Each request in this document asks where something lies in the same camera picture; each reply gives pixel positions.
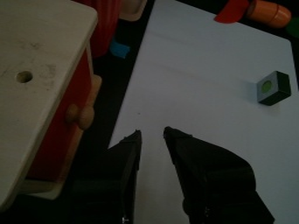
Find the toy sushi piece green centre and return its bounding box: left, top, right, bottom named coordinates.
left=267, top=74, right=294, bottom=107
left=257, top=70, right=283, bottom=104
left=261, top=73, right=289, bottom=106

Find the blue tape patch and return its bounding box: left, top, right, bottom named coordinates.
left=107, top=39, right=132, bottom=60

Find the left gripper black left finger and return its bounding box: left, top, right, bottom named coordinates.
left=71, top=129, right=144, bottom=224

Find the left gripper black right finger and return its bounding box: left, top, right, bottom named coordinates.
left=163, top=126, right=277, bottom=224

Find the red flat toy piece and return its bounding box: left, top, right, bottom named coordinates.
left=213, top=0, right=251, bottom=25

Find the light wooden tray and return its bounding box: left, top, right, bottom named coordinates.
left=118, top=0, right=148, bottom=23

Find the white cutting board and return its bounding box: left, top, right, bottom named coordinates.
left=106, top=0, right=299, bottom=224

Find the orange cylindrical toy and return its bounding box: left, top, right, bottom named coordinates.
left=246, top=0, right=294, bottom=30

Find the red wooden drawer box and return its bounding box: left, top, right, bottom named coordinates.
left=0, top=0, right=104, bottom=212

